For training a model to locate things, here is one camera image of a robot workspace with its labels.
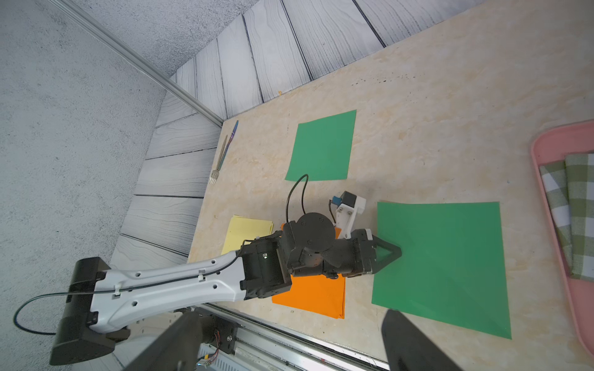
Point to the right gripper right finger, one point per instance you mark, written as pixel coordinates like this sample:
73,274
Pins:
408,348

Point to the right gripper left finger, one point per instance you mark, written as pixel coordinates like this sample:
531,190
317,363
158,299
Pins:
176,349

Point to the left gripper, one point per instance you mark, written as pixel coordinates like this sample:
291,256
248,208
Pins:
309,247

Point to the green paper sheet bottom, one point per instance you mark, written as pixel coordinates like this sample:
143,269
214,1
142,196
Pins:
452,266

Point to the green paper sheet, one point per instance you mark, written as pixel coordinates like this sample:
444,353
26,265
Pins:
322,148
452,266

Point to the green paper sheet top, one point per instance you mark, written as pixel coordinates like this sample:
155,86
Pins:
322,148

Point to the yellow paper sheet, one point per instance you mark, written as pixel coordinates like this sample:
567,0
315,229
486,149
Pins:
242,229

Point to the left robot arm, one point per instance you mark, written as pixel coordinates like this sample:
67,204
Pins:
101,302

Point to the green checkered cloth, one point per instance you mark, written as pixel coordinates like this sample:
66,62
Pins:
568,186

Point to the blue purple pen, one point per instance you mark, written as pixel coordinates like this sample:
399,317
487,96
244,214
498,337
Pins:
232,136

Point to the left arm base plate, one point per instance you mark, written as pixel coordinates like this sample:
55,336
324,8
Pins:
220,346

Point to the left aluminium frame post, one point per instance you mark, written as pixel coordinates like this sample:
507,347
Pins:
93,27

